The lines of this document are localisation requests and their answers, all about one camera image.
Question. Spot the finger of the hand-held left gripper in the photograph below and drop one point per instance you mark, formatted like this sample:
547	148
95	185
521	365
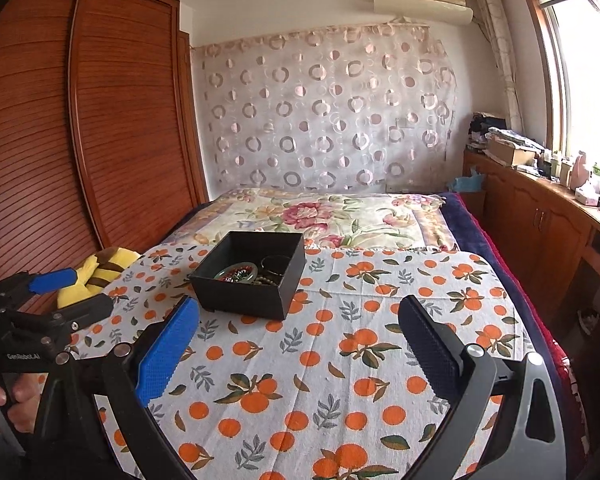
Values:
52	281
92	310

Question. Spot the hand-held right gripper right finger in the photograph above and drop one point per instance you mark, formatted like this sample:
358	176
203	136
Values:
430	345

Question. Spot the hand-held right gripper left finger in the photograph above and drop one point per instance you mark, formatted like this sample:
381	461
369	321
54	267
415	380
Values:
167	350

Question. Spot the black box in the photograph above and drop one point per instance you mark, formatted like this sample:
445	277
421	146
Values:
240	300

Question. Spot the pale green jade bangle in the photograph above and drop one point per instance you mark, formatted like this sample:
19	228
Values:
221	274

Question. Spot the silver metal bangle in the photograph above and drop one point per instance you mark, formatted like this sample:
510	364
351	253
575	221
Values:
275	258

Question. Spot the yellow and brown plush toy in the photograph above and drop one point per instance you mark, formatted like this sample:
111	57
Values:
110	260

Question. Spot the orange fruit print cloth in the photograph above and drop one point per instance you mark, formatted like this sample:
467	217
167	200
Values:
330	385

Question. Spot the dark blue blanket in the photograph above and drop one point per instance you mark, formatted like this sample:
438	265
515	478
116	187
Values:
472	225

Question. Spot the brown wooden slatted wardrobe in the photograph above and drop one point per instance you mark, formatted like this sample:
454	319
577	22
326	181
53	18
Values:
105	135

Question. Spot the wooden side cabinet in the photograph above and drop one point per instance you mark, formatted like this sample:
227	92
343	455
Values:
530	210

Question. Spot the floral blanket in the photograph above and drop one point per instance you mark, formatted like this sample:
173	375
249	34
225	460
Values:
305	215

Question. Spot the cardboard box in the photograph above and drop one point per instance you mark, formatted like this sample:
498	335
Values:
512	152

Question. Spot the white tissue box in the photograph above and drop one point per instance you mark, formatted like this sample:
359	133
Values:
589	194

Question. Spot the pile of folded clothes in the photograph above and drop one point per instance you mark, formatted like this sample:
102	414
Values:
485	127

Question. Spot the sheer circle pattern curtain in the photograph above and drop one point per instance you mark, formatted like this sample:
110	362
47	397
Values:
330	110

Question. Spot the tied patterned window curtain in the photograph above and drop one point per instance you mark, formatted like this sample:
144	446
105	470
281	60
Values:
500	60

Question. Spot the window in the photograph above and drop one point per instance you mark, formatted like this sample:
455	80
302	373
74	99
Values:
580	85

